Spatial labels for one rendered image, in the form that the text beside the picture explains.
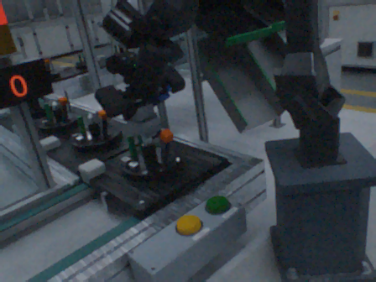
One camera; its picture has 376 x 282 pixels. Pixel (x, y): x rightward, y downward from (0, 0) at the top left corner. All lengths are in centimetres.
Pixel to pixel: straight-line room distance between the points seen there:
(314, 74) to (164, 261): 34
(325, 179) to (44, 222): 57
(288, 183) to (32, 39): 948
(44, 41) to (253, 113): 922
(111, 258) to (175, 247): 10
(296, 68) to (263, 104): 42
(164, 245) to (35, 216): 32
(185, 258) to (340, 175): 26
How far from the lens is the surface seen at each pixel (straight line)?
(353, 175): 53
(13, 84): 72
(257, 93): 92
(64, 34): 1012
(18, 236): 81
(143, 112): 72
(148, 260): 56
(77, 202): 83
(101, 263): 59
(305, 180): 51
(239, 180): 72
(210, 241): 60
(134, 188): 72
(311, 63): 50
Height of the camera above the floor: 133
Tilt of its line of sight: 24 degrees down
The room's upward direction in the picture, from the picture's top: 9 degrees counter-clockwise
